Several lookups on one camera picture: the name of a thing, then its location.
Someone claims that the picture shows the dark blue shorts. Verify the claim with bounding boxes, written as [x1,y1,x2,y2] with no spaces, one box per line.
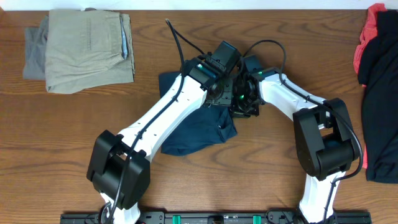
[158,71,239,157]

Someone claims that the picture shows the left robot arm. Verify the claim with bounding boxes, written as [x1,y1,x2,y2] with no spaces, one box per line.
[86,41,242,223]

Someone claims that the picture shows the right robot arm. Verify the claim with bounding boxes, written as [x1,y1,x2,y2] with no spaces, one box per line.
[231,55,363,223]

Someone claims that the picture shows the black garment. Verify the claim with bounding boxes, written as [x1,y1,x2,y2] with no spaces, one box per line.
[358,10,397,184]

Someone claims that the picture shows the folded khaki shorts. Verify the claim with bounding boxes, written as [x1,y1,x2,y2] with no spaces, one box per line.
[45,10,135,94]

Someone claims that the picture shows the red garment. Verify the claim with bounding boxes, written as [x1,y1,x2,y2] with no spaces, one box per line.
[353,3,389,172]

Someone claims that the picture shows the folded grey garment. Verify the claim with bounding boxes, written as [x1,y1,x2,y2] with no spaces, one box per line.
[22,16,49,80]

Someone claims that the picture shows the right black cable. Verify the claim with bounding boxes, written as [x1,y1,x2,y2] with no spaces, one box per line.
[238,39,364,224]

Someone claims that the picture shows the black cable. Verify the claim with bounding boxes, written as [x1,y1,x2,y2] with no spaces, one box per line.
[238,39,364,224]
[98,18,208,224]

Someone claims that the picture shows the left black cable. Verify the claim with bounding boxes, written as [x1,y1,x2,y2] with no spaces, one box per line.
[98,18,208,224]

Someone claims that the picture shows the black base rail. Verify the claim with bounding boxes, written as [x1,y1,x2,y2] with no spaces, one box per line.
[59,210,373,224]

